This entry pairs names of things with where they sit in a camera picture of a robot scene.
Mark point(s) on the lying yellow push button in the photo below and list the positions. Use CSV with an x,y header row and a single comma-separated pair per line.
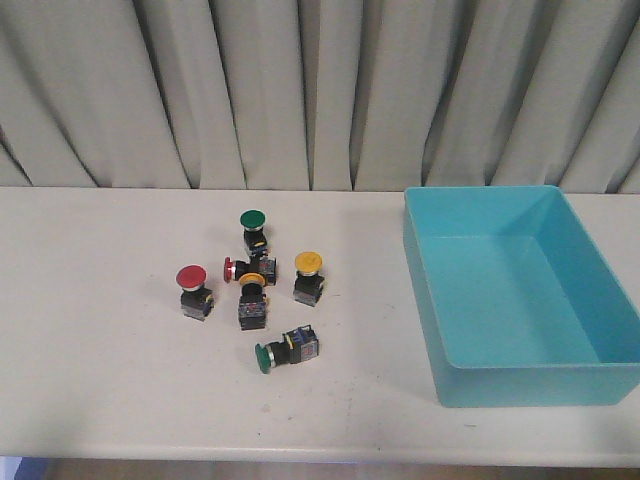
x,y
252,305

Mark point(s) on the lying red push button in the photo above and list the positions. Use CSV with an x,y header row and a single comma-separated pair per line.
x,y
266,266

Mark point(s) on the teal plastic box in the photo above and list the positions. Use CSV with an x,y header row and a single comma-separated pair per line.
x,y
517,304

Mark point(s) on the upright green push button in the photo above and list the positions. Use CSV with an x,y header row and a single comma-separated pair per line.
x,y
255,241

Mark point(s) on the red push button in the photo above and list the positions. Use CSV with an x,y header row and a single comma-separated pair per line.
x,y
266,266
196,299

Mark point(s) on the yellow push button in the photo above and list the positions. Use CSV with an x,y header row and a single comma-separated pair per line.
x,y
252,305
309,283

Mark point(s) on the lying green push button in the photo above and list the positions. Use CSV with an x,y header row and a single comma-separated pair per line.
x,y
297,346

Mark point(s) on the grey pleated curtain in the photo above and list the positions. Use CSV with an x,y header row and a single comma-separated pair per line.
x,y
320,95

